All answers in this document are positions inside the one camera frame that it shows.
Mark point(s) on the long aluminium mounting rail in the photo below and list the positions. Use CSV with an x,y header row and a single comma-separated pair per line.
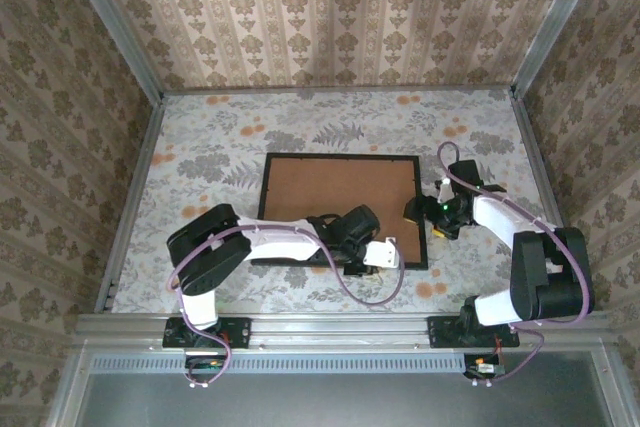
x,y
340,332

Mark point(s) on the aluminium lower frame bar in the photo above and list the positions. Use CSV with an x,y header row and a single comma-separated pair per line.
x,y
70,397
615,397

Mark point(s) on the right small circuit board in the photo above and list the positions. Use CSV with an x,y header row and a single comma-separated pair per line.
x,y
482,367

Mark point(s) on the grey metal sheet panel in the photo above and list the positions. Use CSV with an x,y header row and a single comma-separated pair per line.
x,y
340,402

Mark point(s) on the aluminium corner post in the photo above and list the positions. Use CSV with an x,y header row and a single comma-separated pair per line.
x,y
118,27
556,22

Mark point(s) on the right aluminium table side rail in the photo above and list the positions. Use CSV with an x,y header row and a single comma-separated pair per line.
x,y
527,127

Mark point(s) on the black picture frame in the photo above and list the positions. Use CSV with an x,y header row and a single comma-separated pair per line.
x,y
412,265

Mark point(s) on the left aluminium table side rail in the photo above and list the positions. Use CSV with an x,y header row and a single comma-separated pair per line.
x,y
145,147

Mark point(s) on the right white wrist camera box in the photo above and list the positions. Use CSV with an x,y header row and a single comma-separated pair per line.
x,y
444,192

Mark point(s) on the floral patterned table cover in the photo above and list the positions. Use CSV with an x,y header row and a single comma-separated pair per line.
x,y
280,292

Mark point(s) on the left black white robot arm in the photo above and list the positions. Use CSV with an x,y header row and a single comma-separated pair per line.
x,y
215,247

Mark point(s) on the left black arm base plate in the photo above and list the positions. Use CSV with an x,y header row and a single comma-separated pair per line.
x,y
240,332

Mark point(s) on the left aluminium corner post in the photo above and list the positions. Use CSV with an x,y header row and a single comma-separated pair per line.
x,y
118,27

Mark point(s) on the right aluminium corner post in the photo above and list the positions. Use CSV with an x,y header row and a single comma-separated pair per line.
x,y
556,22

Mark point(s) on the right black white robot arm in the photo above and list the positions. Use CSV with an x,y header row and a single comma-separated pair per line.
x,y
550,277

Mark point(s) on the left small circuit board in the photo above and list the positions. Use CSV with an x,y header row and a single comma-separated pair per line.
x,y
205,364

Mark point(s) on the aluminium table side rail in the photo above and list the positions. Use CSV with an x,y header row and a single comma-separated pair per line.
x,y
145,147
527,127

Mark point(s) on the brown backing board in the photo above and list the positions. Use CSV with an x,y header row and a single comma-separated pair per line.
x,y
320,187

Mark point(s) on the small circuit board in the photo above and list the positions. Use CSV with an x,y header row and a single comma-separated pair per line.
x,y
482,367
205,364

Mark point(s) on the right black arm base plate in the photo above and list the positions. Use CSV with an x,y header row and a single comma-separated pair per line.
x,y
440,332

